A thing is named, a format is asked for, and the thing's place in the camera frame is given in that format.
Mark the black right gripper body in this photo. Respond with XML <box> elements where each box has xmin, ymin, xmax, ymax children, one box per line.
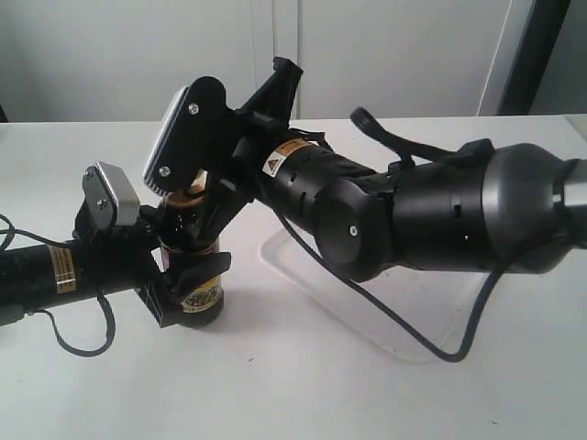
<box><xmin>201</xmin><ymin>57</ymin><xmax>303</xmax><ymax>197</ymax></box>

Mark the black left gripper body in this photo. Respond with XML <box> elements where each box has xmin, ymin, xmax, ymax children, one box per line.
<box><xmin>73</xmin><ymin>202</ymin><xmax>177</xmax><ymax>328</ymax></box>

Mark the dark soy sauce bottle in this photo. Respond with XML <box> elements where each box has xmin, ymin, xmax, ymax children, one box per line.
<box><xmin>158</xmin><ymin>170</ymin><xmax>224</xmax><ymax>328</ymax></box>

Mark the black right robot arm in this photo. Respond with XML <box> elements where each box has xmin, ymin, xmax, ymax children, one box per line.
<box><xmin>187</xmin><ymin>58</ymin><xmax>586</xmax><ymax>282</ymax></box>

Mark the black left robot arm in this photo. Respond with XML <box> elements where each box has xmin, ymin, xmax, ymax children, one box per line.
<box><xmin>1</xmin><ymin>205</ymin><xmax>232</xmax><ymax>328</ymax></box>

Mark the white rectangular plastic tray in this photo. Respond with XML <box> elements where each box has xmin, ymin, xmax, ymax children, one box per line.
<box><xmin>259</xmin><ymin>229</ymin><xmax>486</xmax><ymax>364</ymax></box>

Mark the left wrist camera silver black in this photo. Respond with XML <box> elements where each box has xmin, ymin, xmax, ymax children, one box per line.
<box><xmin>82</xmin><ymin>161</ymin><xmax>140</xmax><ymax>230</ymax></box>

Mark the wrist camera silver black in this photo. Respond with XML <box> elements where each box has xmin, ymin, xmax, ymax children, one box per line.
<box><xmin>143</xmin><ymin>76</ymin><xmax>228</xmax><ymax>197</ymax></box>
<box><xmin>82</xmin><ymin>161</ymin><xmax>140</xmax><ymax>230</ymax></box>

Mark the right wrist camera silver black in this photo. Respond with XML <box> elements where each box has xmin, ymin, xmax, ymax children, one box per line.
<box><xmin>143</xmin><ymin>76</ymin><xmax>228</xmax><ymax>197</ymax></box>

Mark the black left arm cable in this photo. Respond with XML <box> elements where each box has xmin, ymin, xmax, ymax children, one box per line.
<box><xmin>0</xmin><ymin>213</ymin><xmax>116</xmax><ymax>357</ymax></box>

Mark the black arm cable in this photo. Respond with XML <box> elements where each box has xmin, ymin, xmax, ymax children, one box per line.
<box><xmin>272</xmin><ymin>105</ymin><xmax>515</xmax><ymax>366</ymax></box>
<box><xmin>0</xmin><ymin>213</ymin><xmax>116</xmax><ymax>357</ymax></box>

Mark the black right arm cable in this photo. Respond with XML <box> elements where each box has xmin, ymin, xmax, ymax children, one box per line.
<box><xmin>272</xmin><ymin>105</ymin><xmax>515</xmax><ymax>366</ymax></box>

